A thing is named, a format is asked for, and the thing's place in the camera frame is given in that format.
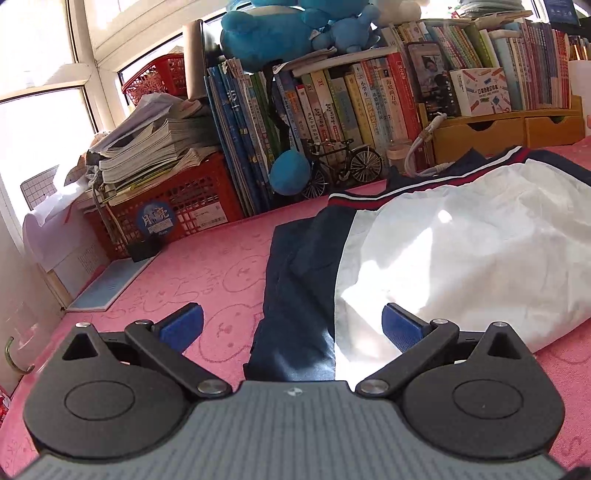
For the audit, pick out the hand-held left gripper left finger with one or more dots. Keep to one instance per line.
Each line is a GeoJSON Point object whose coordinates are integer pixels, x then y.
{"type": "Point", "coordinates": [182, 323]}

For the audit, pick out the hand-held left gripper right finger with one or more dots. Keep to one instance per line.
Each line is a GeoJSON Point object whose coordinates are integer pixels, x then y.
{"type": "Point", "coordinates": [401, 325]}

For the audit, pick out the navy and white jacket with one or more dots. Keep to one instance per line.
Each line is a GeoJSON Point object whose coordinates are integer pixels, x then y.
{"type": "Point", "coordinates": [461, 240]}

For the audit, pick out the pink rabbit print towel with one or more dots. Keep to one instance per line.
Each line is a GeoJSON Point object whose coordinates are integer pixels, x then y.
{"type": "Point", "coordinates": [184, 277]}

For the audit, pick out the small black box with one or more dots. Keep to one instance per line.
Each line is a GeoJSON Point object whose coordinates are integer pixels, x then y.
{"type": "Point", "coordinates": [144, 251]}

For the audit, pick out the light blue notebook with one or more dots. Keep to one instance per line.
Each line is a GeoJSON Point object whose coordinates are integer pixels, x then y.
{"type": "Point", "coordinates": [111, 284]}

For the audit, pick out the red plastic crate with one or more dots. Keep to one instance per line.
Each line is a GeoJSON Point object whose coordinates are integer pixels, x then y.
{"type": "Point", "coordinates": [203, 198]}

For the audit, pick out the white paper sheets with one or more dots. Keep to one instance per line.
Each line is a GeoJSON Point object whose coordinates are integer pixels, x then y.
{"type": "Point", "coordinates": [55, 235]}

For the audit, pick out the miniature black bicycle model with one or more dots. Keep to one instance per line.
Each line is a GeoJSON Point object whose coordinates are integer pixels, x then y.
{"type": "Point", "coordinates": [364, 166]}

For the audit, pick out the pale pink cup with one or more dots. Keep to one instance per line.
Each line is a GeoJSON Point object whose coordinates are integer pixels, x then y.
{"type": "Point", "coordinates": [398, 157]}

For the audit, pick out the metal hook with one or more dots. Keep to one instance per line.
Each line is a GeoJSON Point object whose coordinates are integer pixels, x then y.
{"type": "Point", "coordinates": [8, 357]}

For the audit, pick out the stack of workbooks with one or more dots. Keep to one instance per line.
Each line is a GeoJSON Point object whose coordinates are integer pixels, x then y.
{"type": "Point", "coordinates": [152, 143]}

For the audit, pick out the blue plush ball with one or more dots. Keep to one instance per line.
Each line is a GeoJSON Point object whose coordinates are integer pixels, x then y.
{"type": "Point", "coordinates": [288, 173]}

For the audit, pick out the grid paper sheet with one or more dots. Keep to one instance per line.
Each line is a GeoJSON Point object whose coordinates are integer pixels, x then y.
{"type": "Point", "coordinates": [39, 187]}

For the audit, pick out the wooden drawer organizer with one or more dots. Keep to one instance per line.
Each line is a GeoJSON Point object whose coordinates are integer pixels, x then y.
{"type": "Point", "coordinates": [498, 131]}

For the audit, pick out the row of tall books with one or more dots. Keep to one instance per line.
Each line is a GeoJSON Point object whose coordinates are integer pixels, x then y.
{"type": "Point", "coordinates": [332, 106]}

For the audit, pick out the small red basket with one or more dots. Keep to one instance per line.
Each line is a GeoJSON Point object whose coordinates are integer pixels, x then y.
{"type": "Point", "coordinates": [157, 78]}

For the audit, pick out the white printed cardboard box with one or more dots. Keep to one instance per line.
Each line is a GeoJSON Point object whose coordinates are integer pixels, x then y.
{"type": "Point", "coordinates": [480, 92]}

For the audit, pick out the black smartphone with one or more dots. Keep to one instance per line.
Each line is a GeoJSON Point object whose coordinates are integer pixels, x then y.
{"type": "Point", "coordinates": [431, 78]}

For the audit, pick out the row of thin colourful books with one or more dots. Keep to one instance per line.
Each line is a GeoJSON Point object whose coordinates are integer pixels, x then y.
{"type": "Point", "coordinates": [531, 64]}

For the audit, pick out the blue plush toy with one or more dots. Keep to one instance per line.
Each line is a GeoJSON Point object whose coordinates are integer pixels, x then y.
{"type": "Point", "coordinates": [272, 27]}

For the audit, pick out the white and pink plush toy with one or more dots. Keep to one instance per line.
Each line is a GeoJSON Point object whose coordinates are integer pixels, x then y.
{"type": "Point", "coordinates": [401, 9]}

